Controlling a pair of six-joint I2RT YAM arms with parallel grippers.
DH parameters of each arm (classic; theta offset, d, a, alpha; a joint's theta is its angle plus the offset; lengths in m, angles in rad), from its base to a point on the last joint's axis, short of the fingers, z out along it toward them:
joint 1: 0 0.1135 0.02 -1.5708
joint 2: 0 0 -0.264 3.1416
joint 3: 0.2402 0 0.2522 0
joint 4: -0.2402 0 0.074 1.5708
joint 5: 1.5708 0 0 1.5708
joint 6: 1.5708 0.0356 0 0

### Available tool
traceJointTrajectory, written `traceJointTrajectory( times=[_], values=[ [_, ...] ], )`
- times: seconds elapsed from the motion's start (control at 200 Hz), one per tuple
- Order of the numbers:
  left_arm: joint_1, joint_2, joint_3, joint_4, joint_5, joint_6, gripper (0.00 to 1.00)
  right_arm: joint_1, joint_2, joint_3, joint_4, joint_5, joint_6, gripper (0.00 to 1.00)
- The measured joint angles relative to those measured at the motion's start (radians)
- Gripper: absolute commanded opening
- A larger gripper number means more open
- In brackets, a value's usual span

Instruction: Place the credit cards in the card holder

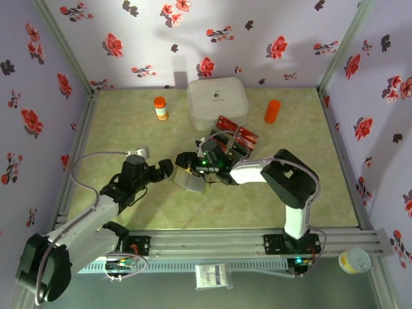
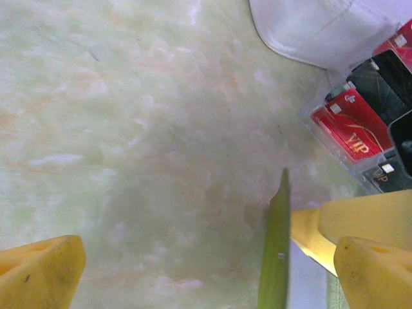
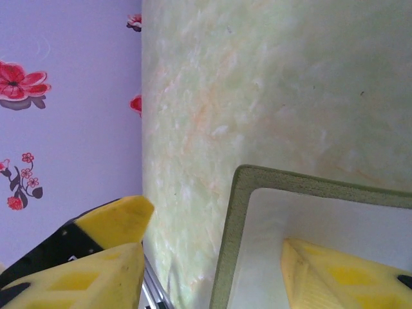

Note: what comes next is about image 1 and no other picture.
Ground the green card holder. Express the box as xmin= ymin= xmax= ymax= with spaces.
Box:
xmin=173 ymin=165 xmax=209 ymax=195

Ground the clear plastic card tray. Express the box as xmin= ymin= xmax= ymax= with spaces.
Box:
xmin=210 ymin=115 xmax=261 ymax=161

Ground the black VIP card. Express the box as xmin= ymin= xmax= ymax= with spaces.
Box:
xmin=211 ymin=130 xmax=231 ymax=147
xmin=230 ymin=148 xmax=252 ymax=160

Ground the red VIP card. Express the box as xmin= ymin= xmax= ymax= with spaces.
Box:
xmin=236 ymin=126 xmax=260 ymax=151
xmin=216 ymin=115 xmax=241 ymax=133

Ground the orange-capped pill bottle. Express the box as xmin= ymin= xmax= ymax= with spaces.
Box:
xmin=153 ymin=96 xmax=170 ymax=122

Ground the white medicine case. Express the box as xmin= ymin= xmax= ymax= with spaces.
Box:
xmin=187 ymin=76 xmax=249 ymax=131

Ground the orange cylinder bottle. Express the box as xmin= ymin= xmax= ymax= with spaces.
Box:
xmin=264 ymin=99 xmax=282 ymax=124

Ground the green circuit board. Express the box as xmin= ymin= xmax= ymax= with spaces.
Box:
xmin=105 ymin=259 xmax=136 ymax=273

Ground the plastic bag with label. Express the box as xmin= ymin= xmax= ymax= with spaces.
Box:
xmin=194 ymin=263 xmax=233 ymax=291

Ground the black controller box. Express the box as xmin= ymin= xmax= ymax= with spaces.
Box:
xmin=287 ymin=256 xmax=315 ymax=278

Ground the yellow and white tub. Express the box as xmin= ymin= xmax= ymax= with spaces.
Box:
xmin=337 ymin=247 xmax=371 ymax=275

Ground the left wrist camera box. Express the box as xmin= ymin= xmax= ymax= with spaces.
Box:
xmin=125 ymin=147 xmax=151 ymax=159

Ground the grey left arm cable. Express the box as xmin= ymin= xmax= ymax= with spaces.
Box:
xmin=33 ymin=150 xmax=149 ymax=305

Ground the aluminium side rail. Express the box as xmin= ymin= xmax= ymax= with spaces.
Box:
xmin=317 ymin=88 xmax=374 ymax=231
xmin=48 ymin=89 xmax=100 ymax=234

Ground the aluminium front rail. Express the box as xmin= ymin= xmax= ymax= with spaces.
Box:
xmin=32 ymin=227 xmax=395 ymax=260

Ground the white slotted cable duct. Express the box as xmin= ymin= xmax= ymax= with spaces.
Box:
xmin=77 ymin=259 xmax=289 ymax=274

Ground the aluminium frame post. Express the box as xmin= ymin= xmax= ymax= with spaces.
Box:
xmin=317 ymin=0 xmax=377 ymax=94
xmin=370 ymin=257 xmax=400 ymax=309
xmin=31 ymin=0 xmax=99 ymax=97

